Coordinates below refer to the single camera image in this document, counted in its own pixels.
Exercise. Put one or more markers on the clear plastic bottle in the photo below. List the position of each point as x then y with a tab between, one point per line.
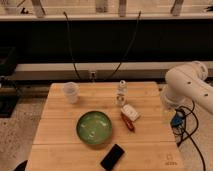
121	91

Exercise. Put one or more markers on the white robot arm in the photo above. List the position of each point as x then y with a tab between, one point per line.
188	81

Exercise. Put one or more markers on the white small box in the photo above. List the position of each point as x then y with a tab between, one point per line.
130	112

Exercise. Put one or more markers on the clear plastic cup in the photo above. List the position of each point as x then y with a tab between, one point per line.
71	90

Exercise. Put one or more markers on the red brown snack bar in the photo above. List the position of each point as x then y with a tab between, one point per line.
128	122

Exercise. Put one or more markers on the green bowl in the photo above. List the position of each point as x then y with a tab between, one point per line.
94	128

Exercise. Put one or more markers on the black smartphone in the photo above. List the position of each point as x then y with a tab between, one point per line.
112	157

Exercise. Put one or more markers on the blue power box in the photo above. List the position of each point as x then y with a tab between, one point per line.
177	120

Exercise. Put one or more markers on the wall power socket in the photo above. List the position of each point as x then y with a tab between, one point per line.
92	75

